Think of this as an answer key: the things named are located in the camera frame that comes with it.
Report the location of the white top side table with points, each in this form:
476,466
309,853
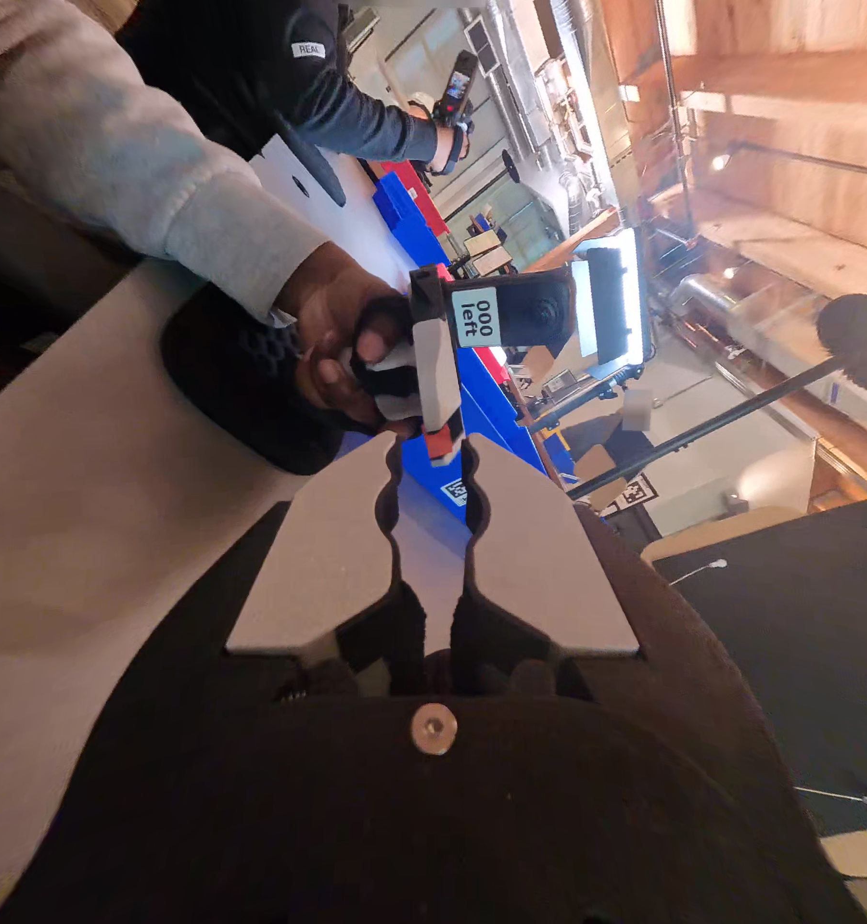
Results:
488,252

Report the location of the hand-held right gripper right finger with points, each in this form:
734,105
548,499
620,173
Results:
549,577

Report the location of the fiducial marker sheet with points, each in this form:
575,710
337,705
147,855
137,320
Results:
632,494

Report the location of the LED light panel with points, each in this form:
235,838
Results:
610,303

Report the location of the black boom pole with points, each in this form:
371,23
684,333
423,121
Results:
708,422

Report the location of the black quilted wrist pad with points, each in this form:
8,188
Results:
231,390

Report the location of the person's left forearm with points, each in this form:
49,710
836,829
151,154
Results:
152,166

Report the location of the black handheld camera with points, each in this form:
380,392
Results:
459,86

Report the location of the black light stand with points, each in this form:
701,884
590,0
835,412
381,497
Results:
607,375

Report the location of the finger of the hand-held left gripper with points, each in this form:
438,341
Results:
439,375

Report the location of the ceiling spot lamp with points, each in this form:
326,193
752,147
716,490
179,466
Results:
718,160

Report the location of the black fuzzy microphone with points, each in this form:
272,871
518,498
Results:
859,343

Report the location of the silver air duct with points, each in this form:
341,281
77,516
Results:
708,296

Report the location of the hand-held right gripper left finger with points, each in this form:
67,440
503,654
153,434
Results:
318,570

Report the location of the red plastic bin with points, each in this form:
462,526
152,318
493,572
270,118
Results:
415,184
493,364

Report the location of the blue plastic bin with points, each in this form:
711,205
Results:
491,411
397,220

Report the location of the small red block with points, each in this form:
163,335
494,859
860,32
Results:
439,440

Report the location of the person's left hand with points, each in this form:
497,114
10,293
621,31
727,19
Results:
329,303

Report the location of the black panel wooden rim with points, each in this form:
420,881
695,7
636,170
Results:
801,650

